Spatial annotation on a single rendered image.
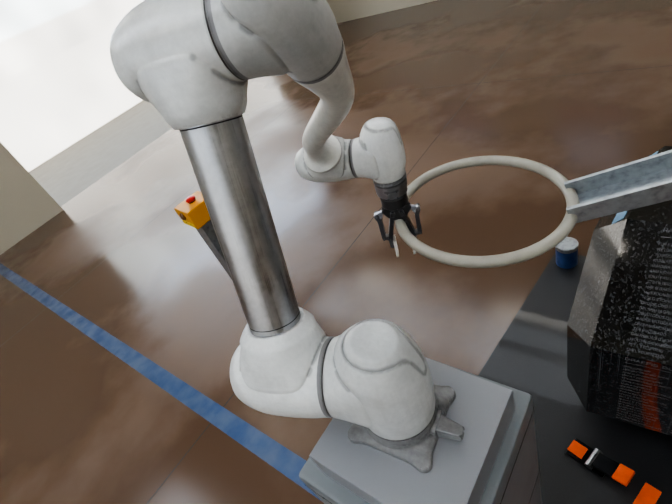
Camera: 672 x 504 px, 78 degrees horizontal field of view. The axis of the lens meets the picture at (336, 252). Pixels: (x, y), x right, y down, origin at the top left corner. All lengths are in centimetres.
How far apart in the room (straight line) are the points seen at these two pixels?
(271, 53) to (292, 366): 51
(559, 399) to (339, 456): 118
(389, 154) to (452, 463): 69
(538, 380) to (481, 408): 105
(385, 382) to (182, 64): 56
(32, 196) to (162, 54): 586
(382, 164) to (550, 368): 127
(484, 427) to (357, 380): 31
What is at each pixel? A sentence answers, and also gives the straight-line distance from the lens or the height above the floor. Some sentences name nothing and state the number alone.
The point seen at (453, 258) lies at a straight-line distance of 108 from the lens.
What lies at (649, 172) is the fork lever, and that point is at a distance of 130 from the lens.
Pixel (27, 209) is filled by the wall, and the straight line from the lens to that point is 646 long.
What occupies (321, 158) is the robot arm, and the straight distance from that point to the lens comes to 105.
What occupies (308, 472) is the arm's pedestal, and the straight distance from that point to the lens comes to 108.
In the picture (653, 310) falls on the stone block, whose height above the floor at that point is 72.
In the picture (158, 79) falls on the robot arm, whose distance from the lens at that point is 67.
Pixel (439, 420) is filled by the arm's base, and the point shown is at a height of 92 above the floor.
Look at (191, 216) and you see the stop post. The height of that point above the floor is 106.
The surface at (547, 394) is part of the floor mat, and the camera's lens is 196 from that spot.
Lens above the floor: 172
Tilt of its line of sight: 37 degrees down
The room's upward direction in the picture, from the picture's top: 25 degrees counter-clockwise
